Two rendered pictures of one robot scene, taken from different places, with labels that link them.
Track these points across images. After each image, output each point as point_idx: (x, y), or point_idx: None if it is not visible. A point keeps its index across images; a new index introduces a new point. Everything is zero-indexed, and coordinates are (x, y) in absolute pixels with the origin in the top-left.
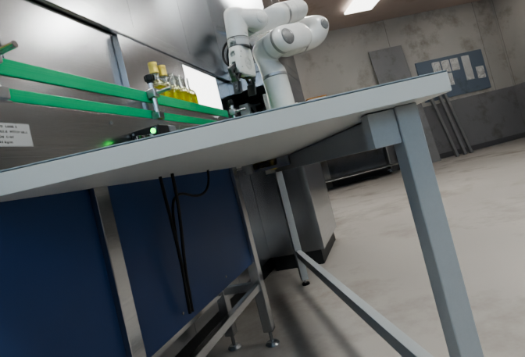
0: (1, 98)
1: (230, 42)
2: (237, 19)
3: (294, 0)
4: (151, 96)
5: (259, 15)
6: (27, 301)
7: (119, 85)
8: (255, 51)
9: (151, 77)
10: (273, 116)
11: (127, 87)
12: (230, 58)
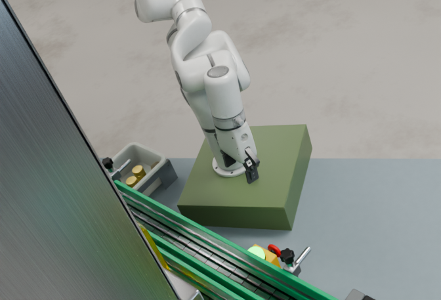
0: None
1: (237, 124)
2: (238, 90)
3: None
4: (298, 274)
5: (236, 63)
6: None
7: (337, 299)
8: (201, 99)
9: (294, 254)
10: None
11: (325, 292)
12: (242, 145)
